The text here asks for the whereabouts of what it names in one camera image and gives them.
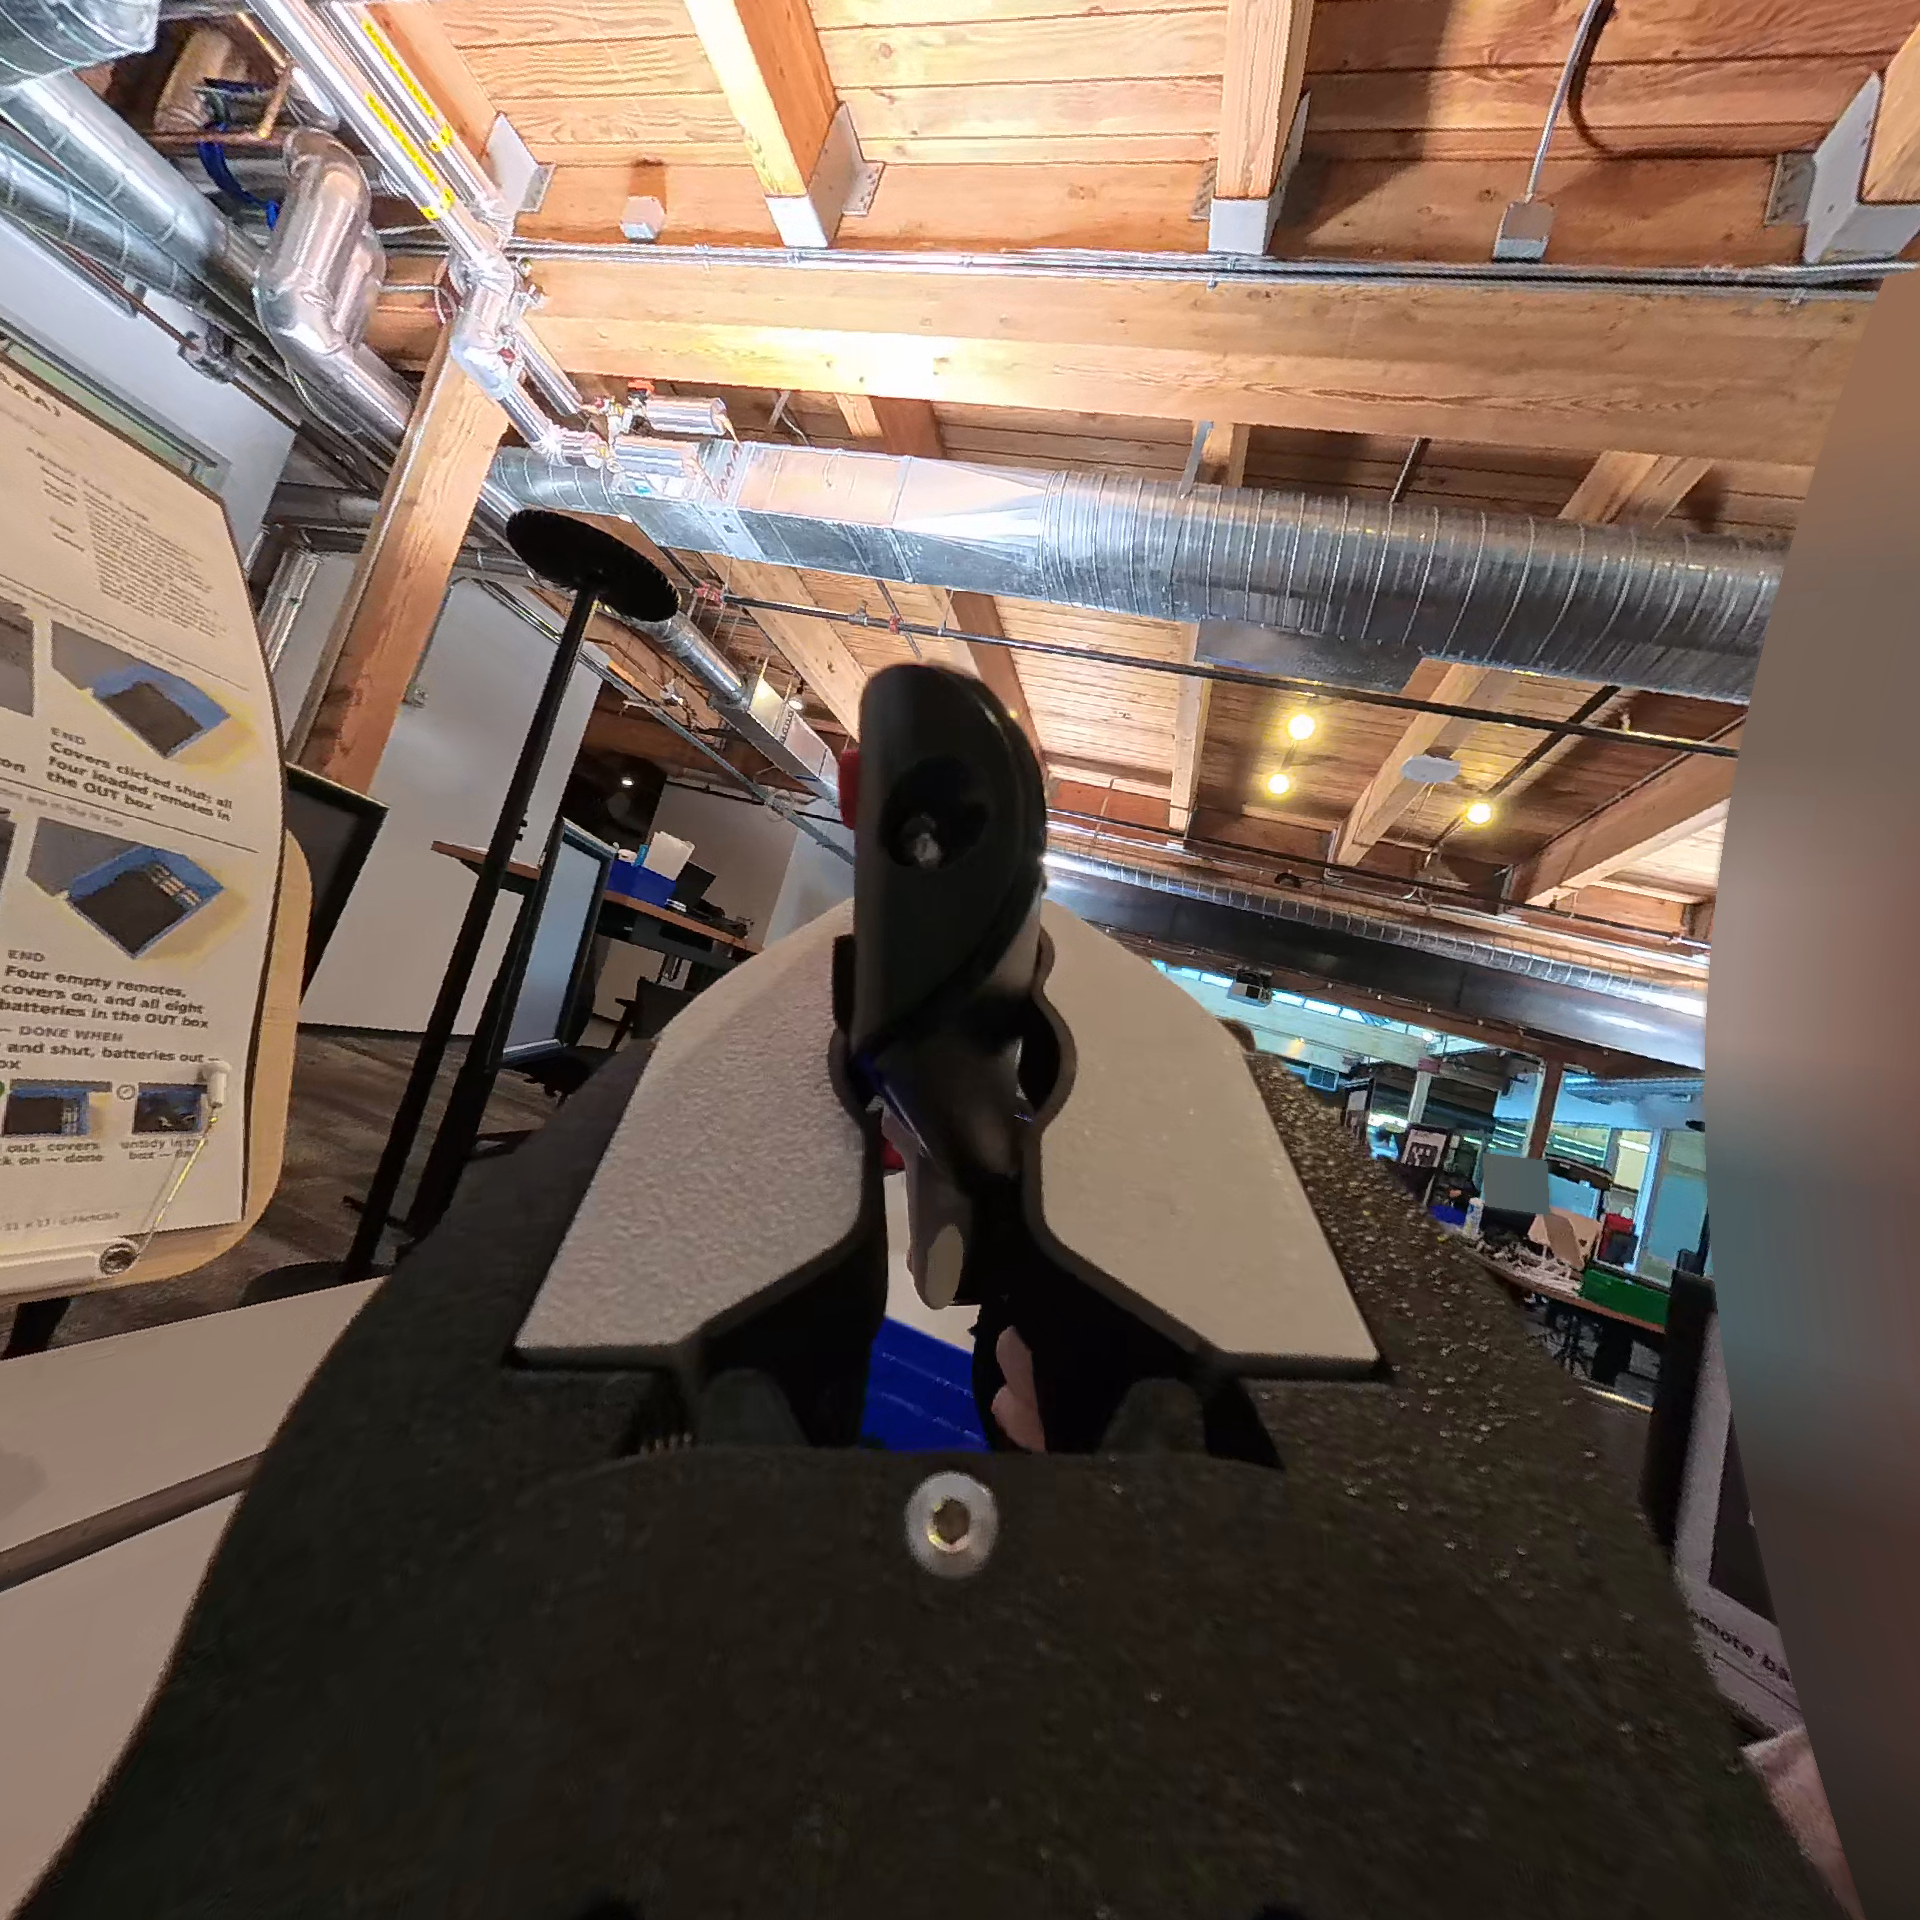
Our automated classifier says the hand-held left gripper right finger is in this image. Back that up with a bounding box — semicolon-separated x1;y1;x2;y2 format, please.
1020;911;1388;1389

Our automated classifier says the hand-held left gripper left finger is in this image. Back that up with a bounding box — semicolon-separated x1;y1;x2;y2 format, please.
517;911;897;1389

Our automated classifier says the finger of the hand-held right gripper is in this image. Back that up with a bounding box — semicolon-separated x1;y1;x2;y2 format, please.
907;1157;987;1317

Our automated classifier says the blue plastic bin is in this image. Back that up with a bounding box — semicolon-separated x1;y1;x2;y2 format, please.
863;1314;997;1461

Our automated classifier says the black remote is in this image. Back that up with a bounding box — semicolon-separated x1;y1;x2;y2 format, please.
834;666;1070;1203

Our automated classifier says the person's right hand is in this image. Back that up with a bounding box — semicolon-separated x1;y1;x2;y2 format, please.
985;1320;1057;1461

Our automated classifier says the black display on stand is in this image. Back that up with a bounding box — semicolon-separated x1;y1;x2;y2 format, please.
276;766;391;998
492;823;621;1074

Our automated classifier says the instruction sheet on stand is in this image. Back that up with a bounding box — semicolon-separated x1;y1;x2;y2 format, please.
0;826;315;1309

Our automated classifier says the black floor lamp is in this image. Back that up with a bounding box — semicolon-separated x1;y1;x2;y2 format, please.
343;509;681;1280

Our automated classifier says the white tag sign board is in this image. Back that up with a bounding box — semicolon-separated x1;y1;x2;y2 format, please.
1666;1405;1808;1743

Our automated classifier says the printed instruction poster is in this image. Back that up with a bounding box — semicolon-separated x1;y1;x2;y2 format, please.
0;376;291;1303

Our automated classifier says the wooden pillar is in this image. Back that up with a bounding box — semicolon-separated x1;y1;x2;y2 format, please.
294;325;517;801

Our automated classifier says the metal wire page holder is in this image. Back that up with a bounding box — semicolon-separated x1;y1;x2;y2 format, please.
101;1056;234;1280

